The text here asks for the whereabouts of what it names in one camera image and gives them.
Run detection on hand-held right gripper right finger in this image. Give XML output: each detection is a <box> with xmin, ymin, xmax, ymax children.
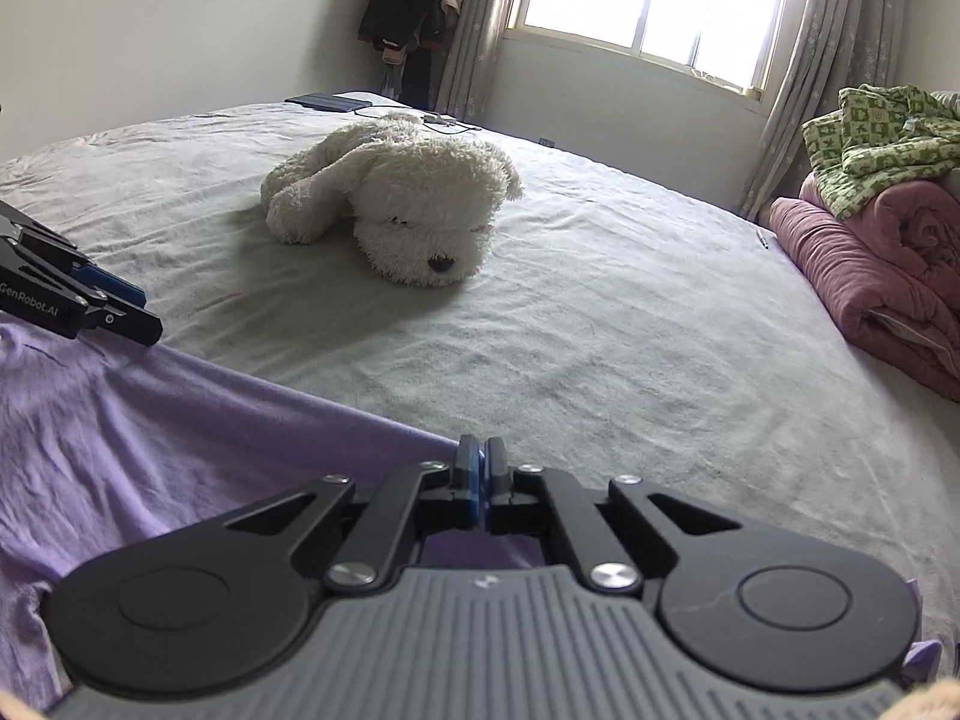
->
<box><xmin>480</xmin><ymin>435</ymin><xmax>745</xmax><ymax>595</ymax></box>

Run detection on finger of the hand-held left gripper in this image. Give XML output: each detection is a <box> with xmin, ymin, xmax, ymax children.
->
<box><xmin>0</xmin><ymin>202</ymin><xmax>149</xmax><ymax>310</ymax></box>
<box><xmin>70</xmin><ymin>294</ymin><xmax>164</xmax><ymax>348</ymax></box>

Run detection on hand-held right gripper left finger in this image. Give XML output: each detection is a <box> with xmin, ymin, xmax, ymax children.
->
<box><xmin>199</xmin><ymin>435</ymin><xmax>481</xmax><ymax>595</ymax></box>

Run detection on purple long-sleeved shirt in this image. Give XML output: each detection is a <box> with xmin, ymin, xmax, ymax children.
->
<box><xmin>0</xmin><ymin>315</ymin><xmax>947</xmax><ymax>713</ymax></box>

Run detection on dark hanging clothes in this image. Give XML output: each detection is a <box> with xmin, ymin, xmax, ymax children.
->
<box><xmin>356</xmin><ymin>0</ymin><xmax>470</xmax><ymax>111</ymax></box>

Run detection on dark tablet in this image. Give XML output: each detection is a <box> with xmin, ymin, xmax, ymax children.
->
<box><xmin>285</xmin><ymin>92</ymin><xmax>374</xmax><ymax>114</ymax></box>

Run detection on white plush dog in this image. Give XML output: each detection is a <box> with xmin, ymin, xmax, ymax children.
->
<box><xmin>261</xmin><ymin>112</ymin><xmax>524</xmax><ymax>287</ymax></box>

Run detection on pink folded quilt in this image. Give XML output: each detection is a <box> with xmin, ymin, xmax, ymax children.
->
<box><xmin>769</xmin><ymin>172</ymin><xmax>960</xmax><ymax>402</ymax></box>

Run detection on grey patterned curtain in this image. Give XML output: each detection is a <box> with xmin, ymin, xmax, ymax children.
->
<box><xmin>739</xmin><ymin>0</ymin><xmax>925</xmax><ymax>224</ymax></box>
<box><xmin>435</xmin><ymin>0</ymin><xmax>542</xmax><ymax>122</ymax></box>

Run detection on green patterned blanket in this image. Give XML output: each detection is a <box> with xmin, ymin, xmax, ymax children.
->
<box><xmin>802</xmin><ymin>84</ymin><xmax>960</xmax><ymax>220</ymax></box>

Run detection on thin charging cable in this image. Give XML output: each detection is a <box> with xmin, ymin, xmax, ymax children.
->
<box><xmin>352</xmin><ymin>106</ymin><xmax>482</xmax><ymax>134</ymax></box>

